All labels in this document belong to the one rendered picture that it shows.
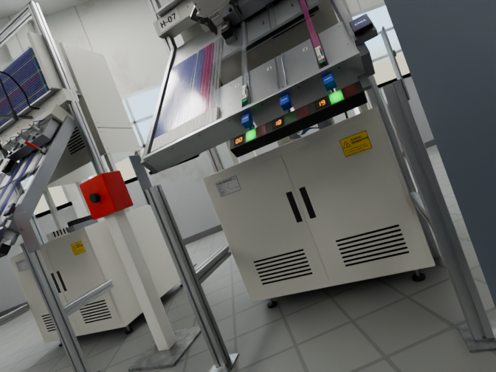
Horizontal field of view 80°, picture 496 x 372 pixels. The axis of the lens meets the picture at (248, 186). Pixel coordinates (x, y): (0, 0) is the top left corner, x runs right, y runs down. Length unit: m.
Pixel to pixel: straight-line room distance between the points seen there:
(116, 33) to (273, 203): 3.86
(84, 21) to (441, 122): 4.70
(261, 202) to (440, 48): 0.91
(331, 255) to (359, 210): 0.20
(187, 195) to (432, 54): 3.78
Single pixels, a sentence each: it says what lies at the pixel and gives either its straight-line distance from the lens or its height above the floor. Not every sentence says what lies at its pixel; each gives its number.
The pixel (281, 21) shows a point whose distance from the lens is 1.11.
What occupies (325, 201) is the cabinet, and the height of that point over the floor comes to 0.38.
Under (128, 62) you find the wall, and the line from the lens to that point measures 4.47.
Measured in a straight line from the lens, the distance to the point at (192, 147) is 0.89.
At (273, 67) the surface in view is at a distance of 0.91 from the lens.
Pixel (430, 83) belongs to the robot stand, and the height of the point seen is 0.58.
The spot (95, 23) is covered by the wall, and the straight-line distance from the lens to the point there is 4.79.
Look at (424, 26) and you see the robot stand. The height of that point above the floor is 0.63.
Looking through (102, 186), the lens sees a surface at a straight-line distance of 1.29.
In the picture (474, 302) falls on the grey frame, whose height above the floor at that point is 0.10.
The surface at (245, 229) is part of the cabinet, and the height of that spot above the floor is 0.36.
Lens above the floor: 0.56
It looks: 2 degrees down
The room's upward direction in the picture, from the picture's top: 21 degrees counter-clockwise
